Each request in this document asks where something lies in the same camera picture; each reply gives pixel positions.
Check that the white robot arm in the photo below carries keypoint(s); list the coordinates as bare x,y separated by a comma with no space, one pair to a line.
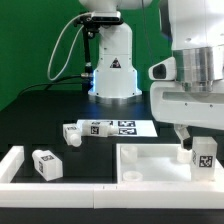
188,87

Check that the white U-shaped fence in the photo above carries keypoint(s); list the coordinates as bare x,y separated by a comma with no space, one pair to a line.
56,195

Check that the white marker sheet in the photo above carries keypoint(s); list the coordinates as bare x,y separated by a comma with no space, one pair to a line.
130,128

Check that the black camera on stand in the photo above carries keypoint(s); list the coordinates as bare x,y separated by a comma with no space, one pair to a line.
91,23

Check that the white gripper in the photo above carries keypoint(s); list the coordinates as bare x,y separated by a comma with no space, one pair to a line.
171,104

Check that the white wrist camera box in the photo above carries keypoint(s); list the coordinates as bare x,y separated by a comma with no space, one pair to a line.
163,71

